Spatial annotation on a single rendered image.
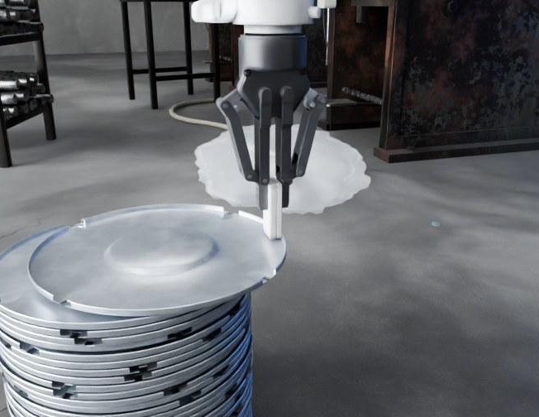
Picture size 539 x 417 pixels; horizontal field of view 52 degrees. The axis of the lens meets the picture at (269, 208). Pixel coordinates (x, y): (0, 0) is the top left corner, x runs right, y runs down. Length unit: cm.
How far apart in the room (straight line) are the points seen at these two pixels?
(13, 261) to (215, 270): 24
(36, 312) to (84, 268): 8
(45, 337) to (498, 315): 75
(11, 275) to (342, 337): 51
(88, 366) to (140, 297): 8
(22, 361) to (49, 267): 11
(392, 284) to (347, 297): 11
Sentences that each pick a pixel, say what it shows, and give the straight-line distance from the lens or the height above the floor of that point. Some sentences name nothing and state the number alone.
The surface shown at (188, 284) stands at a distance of 58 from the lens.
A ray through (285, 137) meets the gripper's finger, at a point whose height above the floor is 36.
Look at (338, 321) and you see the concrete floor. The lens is 97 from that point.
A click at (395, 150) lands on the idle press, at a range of 198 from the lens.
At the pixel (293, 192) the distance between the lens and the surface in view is 131.
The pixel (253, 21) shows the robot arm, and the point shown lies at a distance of 59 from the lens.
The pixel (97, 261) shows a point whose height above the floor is 24.
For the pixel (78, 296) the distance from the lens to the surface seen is 58.
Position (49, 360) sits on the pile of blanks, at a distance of 58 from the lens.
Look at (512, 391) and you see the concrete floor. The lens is 88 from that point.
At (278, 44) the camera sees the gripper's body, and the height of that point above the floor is 47.
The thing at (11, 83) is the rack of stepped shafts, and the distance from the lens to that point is 205.
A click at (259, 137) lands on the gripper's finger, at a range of 63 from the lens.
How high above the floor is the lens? 50
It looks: 20 degrees down
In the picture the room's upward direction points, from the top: straight up
